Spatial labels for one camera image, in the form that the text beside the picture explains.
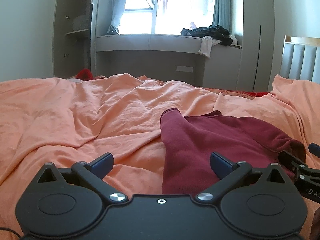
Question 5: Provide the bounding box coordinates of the grey window bench cabinet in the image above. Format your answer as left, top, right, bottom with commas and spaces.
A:
94, 34, 242, 90

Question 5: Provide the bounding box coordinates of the white hanging garment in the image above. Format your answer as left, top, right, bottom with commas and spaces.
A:
198, 36, 222, 59

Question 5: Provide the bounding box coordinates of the dark red long-sleeve shirt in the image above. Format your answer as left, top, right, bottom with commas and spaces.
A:
160, 108, 306, 196

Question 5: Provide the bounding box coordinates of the left grey curtain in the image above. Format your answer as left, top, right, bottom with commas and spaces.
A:
107, 0, 126, 35

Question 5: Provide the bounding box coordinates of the grey padded wooden headboard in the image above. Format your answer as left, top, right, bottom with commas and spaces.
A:
279, 35, 320, 84

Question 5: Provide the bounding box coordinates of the right grey curtain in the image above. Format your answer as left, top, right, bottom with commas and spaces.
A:
213, 0, 231, 30

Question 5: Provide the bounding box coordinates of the window with open sash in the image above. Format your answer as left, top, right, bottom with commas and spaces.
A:
119, 0, 215, 35

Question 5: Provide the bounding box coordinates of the open beige wardrobe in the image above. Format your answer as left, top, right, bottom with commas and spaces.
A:
53, 0, 97, 79

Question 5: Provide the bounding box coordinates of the tall beige closet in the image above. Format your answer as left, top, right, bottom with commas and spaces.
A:
231, 0, 275, 92

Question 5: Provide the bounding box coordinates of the grey curtain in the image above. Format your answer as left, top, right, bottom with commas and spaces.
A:
213, 0, 231, 30
107, 0, 126, 35

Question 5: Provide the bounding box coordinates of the red bed sheet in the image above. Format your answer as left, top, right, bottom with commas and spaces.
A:
207, 88, 268, 99

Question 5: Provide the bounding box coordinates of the dark clothes pile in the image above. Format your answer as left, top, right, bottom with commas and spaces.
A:
181, 25, 233, 46

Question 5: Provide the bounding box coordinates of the orange duvet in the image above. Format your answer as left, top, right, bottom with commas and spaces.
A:
1, 74, 319, 239

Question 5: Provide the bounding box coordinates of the red object beside bed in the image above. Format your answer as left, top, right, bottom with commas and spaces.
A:
75, 69, 94, 81

